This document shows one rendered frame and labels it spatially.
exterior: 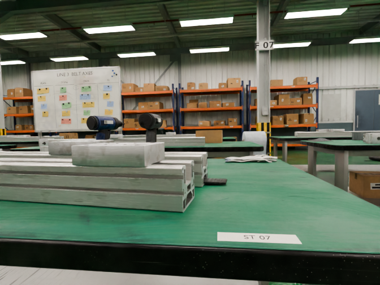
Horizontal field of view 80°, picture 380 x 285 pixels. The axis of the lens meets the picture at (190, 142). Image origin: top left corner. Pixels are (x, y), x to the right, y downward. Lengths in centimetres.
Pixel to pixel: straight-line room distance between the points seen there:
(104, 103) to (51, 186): 333
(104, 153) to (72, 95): 372
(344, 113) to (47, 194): 1224
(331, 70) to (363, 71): 136
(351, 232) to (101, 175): 44
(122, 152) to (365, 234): 41
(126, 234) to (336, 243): 29
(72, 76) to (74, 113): 60
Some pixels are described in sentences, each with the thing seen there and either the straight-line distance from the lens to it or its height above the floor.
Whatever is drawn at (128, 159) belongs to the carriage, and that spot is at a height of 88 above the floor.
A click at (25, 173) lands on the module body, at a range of 64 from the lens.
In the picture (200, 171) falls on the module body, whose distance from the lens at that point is 61.
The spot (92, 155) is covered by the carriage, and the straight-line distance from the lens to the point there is 49.
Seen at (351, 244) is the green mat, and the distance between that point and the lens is 39.
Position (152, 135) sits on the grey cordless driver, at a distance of 86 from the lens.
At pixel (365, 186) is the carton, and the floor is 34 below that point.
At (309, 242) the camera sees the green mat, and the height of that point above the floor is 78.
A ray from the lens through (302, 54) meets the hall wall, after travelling 1219.
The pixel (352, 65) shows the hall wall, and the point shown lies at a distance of 1289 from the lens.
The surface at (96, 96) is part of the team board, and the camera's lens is 395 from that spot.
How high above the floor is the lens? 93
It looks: 3 degrees down
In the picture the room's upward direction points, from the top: 1 degrees counter-clockwise
